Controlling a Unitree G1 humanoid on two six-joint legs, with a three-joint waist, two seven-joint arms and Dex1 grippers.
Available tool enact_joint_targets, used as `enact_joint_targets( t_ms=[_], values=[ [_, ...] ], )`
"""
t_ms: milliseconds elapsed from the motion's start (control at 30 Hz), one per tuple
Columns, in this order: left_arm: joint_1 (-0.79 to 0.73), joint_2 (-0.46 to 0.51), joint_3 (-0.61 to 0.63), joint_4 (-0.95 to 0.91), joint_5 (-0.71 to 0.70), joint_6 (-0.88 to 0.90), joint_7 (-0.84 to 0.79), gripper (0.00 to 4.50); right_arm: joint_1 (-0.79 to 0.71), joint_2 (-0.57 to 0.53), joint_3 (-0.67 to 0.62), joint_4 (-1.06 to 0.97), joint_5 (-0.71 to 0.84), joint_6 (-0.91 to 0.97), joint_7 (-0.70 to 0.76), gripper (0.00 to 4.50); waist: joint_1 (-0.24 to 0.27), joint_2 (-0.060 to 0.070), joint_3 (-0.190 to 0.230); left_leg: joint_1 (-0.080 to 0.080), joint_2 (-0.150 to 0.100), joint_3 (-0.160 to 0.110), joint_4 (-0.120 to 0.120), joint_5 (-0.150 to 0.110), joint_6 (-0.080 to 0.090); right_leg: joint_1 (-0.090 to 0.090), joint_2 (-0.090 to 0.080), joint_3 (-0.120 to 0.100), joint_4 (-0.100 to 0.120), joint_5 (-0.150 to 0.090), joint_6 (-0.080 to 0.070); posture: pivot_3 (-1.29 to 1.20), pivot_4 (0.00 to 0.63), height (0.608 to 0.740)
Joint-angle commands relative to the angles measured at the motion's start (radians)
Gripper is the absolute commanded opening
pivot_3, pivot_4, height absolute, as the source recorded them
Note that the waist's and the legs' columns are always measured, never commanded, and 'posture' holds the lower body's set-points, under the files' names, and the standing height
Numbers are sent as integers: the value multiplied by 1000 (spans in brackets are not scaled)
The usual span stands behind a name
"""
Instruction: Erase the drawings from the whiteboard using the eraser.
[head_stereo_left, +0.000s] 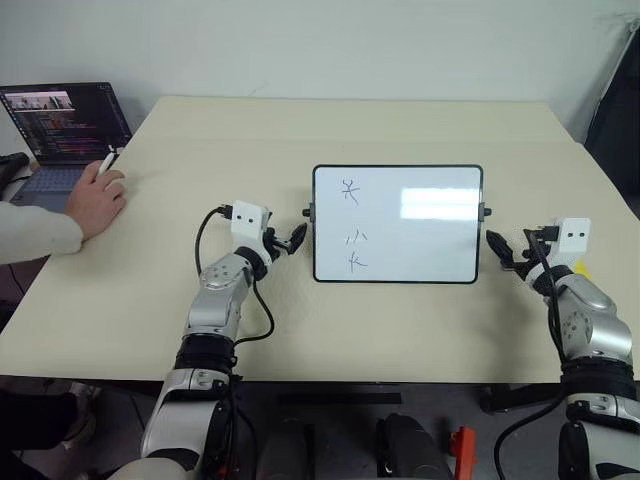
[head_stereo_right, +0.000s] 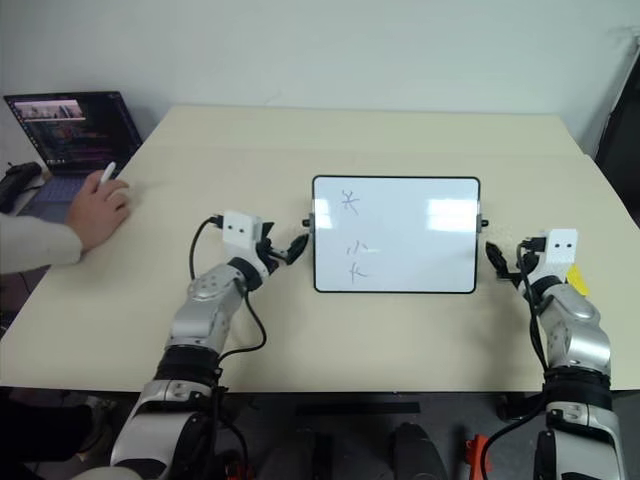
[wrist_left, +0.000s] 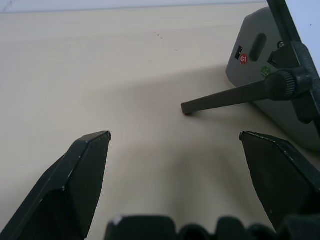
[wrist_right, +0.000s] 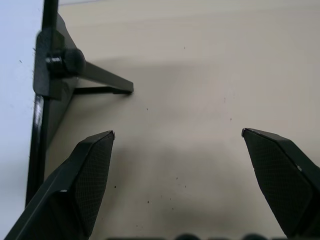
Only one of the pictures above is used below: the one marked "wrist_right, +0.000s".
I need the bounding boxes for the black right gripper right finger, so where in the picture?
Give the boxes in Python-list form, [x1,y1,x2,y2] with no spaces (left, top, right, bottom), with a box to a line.
[241,127,320,240]

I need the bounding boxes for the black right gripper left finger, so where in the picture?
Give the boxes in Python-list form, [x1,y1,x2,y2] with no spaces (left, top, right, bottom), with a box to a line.
[0,130,116,240]

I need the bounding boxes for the black-framed whiteboard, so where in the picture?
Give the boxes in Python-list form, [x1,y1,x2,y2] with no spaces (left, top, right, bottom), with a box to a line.
[0,0,60,209]

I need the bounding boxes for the black metal stand frame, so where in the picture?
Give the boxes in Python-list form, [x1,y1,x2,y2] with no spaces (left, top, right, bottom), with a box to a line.
[33,12,135,102]

